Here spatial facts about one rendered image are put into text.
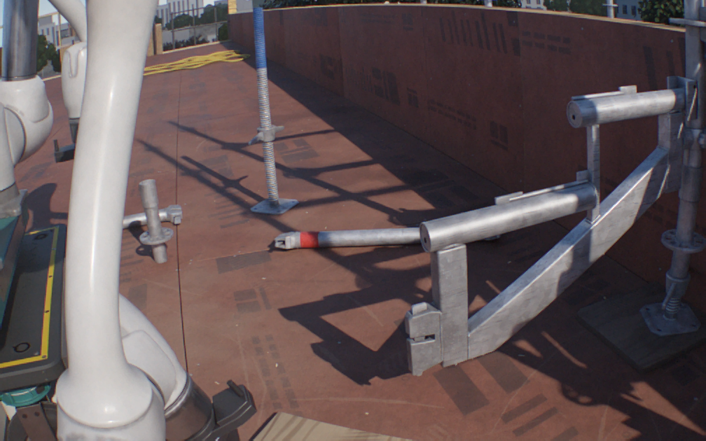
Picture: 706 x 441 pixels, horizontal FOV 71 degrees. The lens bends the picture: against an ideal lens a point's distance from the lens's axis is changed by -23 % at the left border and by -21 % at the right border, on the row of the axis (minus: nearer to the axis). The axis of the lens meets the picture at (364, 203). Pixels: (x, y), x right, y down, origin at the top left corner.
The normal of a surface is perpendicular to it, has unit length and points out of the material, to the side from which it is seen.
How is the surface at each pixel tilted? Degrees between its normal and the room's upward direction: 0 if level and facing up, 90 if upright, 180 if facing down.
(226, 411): 25
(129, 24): 105
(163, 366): 71
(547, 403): 0
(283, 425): 0
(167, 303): 0
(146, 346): 58
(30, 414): 90
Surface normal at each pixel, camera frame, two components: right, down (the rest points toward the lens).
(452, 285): 0.29, 0.30
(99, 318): 0.62, -0.02
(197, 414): 0.78, -0.15
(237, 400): -0.47, -0.78
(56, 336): -0.07, -0.94
